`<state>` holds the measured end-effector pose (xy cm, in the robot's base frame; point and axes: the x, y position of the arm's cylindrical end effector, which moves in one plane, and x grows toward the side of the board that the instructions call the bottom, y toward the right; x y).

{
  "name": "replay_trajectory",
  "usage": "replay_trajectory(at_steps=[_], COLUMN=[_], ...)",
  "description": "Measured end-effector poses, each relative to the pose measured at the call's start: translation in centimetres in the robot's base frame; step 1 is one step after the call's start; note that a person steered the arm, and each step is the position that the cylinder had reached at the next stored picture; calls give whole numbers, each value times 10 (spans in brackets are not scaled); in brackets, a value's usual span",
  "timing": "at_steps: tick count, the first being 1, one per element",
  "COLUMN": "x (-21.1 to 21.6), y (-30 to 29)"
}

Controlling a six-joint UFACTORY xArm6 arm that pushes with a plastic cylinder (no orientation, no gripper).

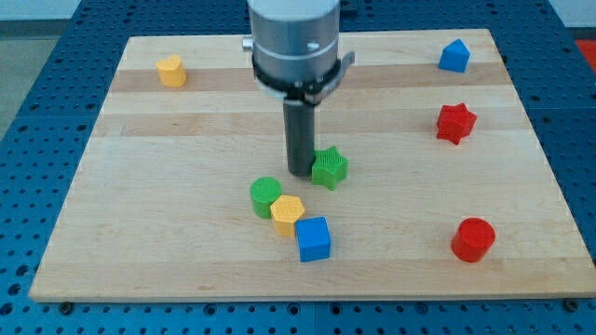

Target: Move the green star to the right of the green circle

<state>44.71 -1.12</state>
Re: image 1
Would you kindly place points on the wooden board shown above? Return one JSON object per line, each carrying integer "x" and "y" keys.
{"x": 159, "y": 209}

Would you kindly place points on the blue cube block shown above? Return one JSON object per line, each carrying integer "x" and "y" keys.
{"x": 313, "y": 239}

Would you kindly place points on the red cylinder block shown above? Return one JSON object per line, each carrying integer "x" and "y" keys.
{"x": 473, "y": 239}

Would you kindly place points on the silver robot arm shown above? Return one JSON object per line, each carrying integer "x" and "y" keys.
{"x": 294, "y": 46}

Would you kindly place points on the red star block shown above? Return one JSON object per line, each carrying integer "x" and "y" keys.
{"x": 455, "y": 122}

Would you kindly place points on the yellow heart block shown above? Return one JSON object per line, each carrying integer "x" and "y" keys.
{"x": 171, "y": 72}

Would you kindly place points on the green cylinder block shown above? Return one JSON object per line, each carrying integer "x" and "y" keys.
{"x": 264, "y": 192}

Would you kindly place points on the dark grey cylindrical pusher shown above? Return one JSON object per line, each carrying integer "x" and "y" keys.
{"x": 299, "y": 123}

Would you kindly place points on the green star block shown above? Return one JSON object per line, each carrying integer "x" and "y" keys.
{"x": 329, "y": 168}

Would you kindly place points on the blue perforated table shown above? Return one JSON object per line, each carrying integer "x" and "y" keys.
{"x": 43, "y": 145}

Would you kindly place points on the blue pentagon block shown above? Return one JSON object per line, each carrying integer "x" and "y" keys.
{"x": 455, "y": 57}

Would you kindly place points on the yellow hexagon block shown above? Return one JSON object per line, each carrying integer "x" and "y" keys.
{"x": 285, "y": 212}

